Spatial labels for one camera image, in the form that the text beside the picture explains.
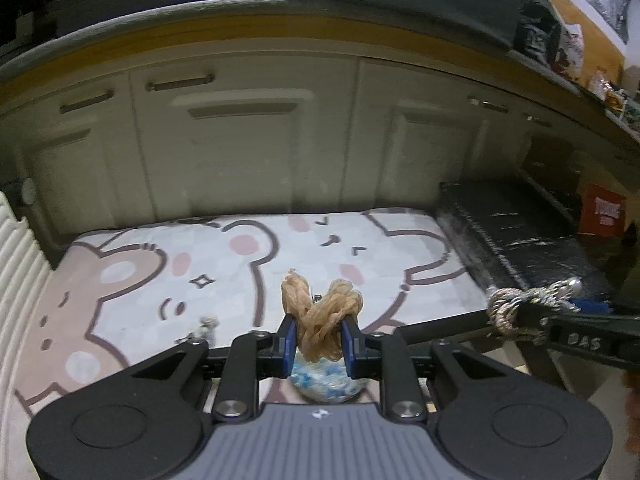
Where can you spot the black cardboard box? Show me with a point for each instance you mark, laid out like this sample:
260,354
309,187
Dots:
440,327

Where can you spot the tan mesh scrunchie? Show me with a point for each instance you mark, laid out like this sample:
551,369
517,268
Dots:
320,325

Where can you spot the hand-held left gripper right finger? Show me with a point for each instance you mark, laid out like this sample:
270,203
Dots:
352,350

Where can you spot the grey crocheted mouse toy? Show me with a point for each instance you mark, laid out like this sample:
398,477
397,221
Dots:
207,325

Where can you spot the white ribbed panel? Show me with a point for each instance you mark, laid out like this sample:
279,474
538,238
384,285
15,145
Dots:
20,270

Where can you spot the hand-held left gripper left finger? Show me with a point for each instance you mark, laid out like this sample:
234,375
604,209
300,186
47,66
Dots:
286,347

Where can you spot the black bubble wrapped package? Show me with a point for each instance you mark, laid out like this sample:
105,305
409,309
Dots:
525,240

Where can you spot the person's right forearm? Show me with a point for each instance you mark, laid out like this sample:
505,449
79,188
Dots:
634,410

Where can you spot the white and red printed packet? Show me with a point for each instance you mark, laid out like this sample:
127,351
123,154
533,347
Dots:
572,45

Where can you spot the bear printed blanket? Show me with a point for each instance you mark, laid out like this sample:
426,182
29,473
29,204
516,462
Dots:
150,270

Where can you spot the cream cabinet door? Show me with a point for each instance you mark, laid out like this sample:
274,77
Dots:
225,170
425,160
75,170

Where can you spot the red cardboard box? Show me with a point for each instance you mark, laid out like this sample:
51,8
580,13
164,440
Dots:
605,210

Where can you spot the yellow snack packet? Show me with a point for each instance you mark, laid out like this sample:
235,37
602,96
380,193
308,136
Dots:
600,82

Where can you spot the dark bag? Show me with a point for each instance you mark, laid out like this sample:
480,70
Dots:
535,25

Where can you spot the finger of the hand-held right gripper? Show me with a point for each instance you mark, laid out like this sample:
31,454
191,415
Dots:
535,317
592,305

